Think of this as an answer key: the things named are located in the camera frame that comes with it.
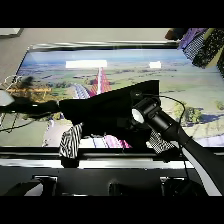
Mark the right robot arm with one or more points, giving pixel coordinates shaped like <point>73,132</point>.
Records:
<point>164,122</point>

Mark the purple garment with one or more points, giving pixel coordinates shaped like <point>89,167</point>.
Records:
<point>188,39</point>

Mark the brown garment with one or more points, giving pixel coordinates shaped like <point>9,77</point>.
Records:
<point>173,33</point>

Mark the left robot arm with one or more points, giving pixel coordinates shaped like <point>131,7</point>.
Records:
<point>6,98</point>

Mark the black white checked garment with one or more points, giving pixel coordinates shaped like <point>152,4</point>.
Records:
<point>195,47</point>

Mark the black dotted garment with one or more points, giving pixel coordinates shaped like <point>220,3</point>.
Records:
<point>210,46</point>

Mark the silver frame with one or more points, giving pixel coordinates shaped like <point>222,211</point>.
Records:
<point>110,164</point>

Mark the white clothes hanger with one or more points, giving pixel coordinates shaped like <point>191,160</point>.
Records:
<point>9,80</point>

